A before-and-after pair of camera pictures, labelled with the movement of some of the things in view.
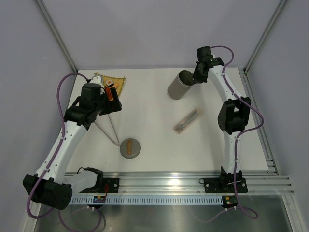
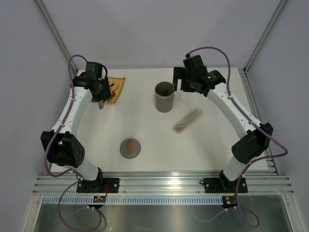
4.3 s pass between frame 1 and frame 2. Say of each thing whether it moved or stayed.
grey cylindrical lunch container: moved
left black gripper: moved
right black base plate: stayed
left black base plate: stayed
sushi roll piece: stayed
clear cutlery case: stayed
